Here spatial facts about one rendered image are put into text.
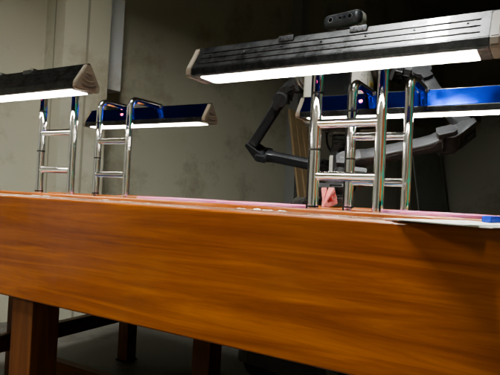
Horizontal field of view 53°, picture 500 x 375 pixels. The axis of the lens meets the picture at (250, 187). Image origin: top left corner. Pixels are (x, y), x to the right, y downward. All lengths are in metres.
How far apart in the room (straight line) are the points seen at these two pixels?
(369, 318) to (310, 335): 0.08
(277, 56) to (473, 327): 0.64
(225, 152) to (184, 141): 0.46
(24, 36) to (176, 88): 1.16
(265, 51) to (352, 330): 0.62
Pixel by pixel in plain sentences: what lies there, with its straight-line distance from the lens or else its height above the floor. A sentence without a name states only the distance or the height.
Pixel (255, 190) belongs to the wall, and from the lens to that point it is 4.53.
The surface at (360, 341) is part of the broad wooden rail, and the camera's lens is 0.63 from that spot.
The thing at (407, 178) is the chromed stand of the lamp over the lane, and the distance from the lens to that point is 1.34.
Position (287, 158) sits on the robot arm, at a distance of 2.74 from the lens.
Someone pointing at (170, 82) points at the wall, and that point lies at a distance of 3.88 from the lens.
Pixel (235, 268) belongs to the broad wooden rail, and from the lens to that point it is 0.69.
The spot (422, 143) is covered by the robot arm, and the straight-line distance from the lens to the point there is 1.91.
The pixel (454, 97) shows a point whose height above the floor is 1.08.
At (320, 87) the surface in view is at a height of 1.04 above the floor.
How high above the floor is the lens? 0.78
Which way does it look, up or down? 1 degrees up
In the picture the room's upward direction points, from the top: 3 degrees clockwise
